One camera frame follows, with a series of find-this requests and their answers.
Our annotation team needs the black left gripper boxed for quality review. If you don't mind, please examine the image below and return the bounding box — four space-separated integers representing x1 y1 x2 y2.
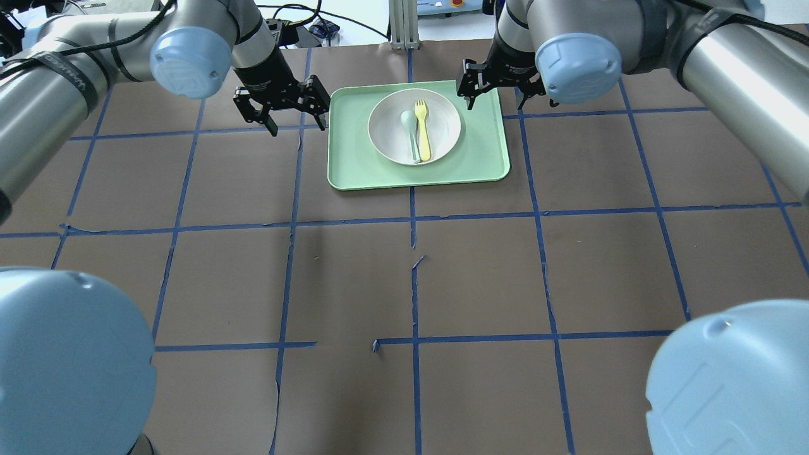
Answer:
232 48 331 137

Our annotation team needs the yellow plastic fork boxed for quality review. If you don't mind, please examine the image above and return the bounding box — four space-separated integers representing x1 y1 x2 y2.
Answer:
414 100 432 163

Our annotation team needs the light green plastic spoon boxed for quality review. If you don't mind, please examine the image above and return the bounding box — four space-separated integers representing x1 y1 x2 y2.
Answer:
399 110 422 164

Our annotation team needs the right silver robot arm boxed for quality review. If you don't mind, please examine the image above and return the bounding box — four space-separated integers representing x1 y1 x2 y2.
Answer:
456 1 808 205

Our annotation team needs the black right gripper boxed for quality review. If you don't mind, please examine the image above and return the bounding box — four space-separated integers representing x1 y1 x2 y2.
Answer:
456 38 561 111

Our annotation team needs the white round plate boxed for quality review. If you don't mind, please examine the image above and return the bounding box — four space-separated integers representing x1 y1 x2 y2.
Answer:
367 88 463 167

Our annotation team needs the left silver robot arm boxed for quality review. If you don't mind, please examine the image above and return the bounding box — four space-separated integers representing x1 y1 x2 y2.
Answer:
1 1 331 220

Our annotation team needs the green plastic tray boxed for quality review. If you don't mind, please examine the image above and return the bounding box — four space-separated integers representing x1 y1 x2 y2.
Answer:
327 80 511 191

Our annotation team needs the aluminium frame post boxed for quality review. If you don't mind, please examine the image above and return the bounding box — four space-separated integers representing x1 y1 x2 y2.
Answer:
387 0 421 50

